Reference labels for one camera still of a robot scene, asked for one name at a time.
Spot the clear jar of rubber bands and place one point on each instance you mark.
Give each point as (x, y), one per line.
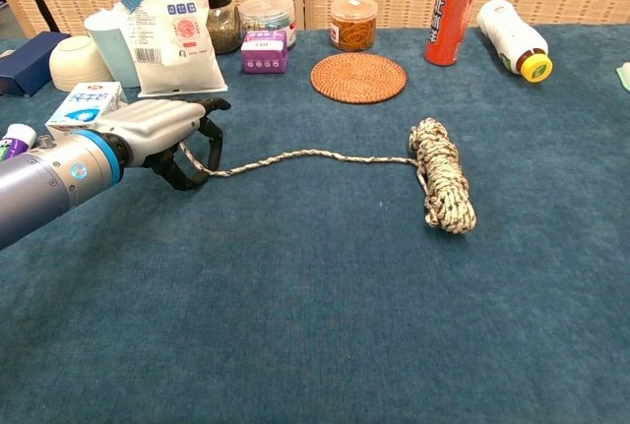
(353, 25)

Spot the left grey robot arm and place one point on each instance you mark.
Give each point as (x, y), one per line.
(49, 183)

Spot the round woven rattan coaster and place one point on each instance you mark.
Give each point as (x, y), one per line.
(358, 78)

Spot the white ceramic bowl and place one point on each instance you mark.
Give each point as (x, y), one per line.
(76, 62)

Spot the white plastic salt bag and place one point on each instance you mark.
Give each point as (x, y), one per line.
(182, 50)

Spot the blue table cloth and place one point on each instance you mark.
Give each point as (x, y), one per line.
(295, 296)

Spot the clear round cotton swab tub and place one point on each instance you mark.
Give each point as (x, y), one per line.
(268, 13)

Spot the light blue paper cup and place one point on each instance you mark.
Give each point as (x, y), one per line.
(113, 50)

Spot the tall orange drink can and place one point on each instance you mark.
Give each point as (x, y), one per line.
(450, 20)

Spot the white blue milk carton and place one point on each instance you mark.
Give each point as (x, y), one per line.
(83, 104)

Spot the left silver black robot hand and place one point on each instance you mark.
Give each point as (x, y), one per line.
(152, 124)

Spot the light green flat item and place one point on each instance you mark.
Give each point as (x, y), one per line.
(625, 77)

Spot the white bottle yellow cap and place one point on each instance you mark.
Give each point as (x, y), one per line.
(512, 35)

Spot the glass jar black lid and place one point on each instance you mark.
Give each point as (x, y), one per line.
(222, 25)

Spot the small purple box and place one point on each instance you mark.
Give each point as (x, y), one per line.
(263, 57)

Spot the purple white toothpaste tube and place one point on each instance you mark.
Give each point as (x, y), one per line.
(17, 139)

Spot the navy blue box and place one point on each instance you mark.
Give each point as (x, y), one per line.
(29, 60)

